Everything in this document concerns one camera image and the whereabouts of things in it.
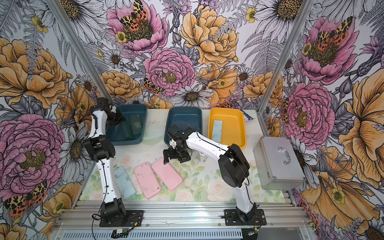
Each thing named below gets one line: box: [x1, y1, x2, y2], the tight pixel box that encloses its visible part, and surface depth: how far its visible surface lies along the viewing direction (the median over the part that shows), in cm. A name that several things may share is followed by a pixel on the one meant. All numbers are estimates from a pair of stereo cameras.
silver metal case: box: [253, 136, 306, 191], surface depth 80 cm
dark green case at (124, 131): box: [117, 120, 134, 141], surface depth 103 cm
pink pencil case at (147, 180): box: [134, 162, 162, 199], surface depth 87 cm
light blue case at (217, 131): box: [211, 120, 223, 143], surface depth 111 cm
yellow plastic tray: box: [207, 108, 246, 149], surface depth 111 cm
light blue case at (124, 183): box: [114, 166, 137, 200], surface depth 85 cm
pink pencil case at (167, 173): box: [151, 157, 183, 191], surface depth 88 cm
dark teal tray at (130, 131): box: [106, 104, 148, 146], surface depth 111 cm
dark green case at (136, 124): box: [130, 114, 143, 135], surface depth 114 cm
